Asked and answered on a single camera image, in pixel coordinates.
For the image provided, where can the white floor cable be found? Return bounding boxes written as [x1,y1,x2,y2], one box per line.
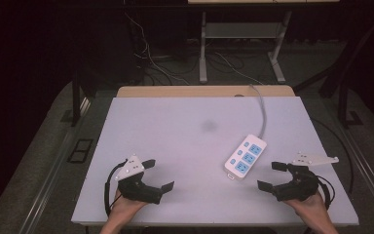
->
[213,52,265,86]
[125,12,191,86]

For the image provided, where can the grey power strip cable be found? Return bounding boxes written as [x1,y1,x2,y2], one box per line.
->
[248,84,269,139]

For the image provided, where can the aluminium floor rail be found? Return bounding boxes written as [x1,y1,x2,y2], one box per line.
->
[19,97,93,234]
[323,106,374,223]

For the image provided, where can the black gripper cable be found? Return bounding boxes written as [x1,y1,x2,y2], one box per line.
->
[103,158,129,217]
[316,175,336,211]

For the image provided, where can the white board table cover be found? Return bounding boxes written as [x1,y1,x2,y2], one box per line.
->
[71,96,360,227]

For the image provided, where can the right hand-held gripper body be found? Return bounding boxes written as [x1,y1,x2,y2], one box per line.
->
[272,151,340,203]

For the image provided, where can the white power strip blue sockets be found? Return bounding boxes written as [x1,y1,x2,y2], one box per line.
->
[223,134,269,182]

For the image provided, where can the black floor frame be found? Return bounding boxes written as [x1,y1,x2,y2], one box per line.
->
[65,137,94,165]

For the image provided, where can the wooden table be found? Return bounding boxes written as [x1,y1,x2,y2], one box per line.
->
[116,85,296,98]

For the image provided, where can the person's right hand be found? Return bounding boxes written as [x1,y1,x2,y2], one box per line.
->
[281,191,331,222]

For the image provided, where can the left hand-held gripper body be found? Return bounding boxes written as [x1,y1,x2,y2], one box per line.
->
[114,153,164,206]

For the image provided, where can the black floor cable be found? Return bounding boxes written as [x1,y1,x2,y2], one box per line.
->
[311,118,355,197]

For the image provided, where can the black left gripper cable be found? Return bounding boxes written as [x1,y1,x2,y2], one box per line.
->
[103,158,129,217]

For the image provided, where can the white metal desk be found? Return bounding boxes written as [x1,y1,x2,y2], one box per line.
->
[187,0,341,85]

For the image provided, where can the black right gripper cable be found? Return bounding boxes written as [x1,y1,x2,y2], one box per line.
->
[316,175,336,211]

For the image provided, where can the person's left hand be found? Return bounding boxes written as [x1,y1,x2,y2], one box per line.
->
[110,189,149,222]

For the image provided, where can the black metal stand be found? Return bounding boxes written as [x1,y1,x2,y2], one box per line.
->
[293,9,374,130]
[70,64,83,128]

